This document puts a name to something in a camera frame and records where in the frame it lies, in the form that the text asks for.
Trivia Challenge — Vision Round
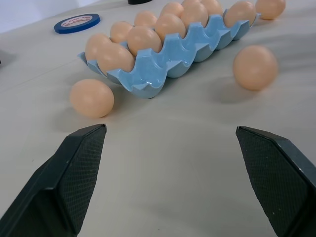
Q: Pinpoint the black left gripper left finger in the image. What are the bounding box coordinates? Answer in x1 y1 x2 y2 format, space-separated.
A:
0 123 108 237

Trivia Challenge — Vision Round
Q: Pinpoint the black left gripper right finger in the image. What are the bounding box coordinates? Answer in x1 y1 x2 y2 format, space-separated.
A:
236 126 316 237

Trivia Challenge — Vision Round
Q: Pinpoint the blue egg tray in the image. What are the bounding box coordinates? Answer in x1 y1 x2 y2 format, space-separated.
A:
78 11 262 100

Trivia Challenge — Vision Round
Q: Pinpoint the blue tape roll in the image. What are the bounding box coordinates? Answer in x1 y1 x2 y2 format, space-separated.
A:
53 13 101 35

